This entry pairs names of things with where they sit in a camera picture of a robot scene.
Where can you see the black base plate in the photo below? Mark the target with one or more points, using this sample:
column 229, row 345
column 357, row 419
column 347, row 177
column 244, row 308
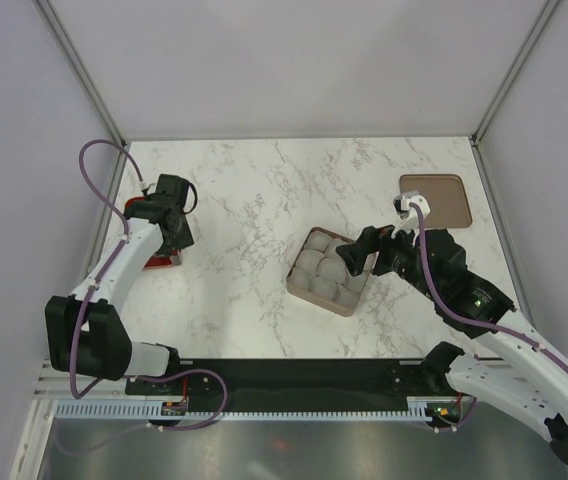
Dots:
column 320, row 385

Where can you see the rose gold box lid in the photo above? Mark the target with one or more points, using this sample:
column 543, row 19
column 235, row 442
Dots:
column 446, row 196

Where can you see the left aluminium frame post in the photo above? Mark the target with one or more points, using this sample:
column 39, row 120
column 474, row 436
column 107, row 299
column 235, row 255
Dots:
column 71, row 55

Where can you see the red rectangular tray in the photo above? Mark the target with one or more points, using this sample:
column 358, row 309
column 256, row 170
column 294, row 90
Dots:
column 156, row 260

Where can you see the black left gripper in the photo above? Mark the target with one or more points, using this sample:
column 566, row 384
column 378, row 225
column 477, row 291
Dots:
column 182, row 241

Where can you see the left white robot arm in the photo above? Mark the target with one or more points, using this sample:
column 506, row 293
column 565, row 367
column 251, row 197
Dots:
column 85, row 332

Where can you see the white slotted cable duct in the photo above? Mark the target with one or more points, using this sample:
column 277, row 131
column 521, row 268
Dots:
column 156, row 410

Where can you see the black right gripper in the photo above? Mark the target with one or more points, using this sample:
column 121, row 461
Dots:
column 371, row 240

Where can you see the rose gold chocolate box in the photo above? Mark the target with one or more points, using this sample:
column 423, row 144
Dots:
column 320, row 277

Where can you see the aluminium frame post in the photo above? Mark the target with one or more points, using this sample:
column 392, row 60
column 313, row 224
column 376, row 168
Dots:
column 71, row 55
column 524, row 52

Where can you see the right aluminium frame post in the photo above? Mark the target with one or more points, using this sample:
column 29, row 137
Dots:
column 524, row 52

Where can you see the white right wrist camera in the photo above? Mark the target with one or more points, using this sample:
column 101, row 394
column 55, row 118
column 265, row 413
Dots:
column 412, row 209

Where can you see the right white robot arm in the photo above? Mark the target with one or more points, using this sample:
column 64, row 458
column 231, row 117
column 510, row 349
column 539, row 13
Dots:
column 435, row 265

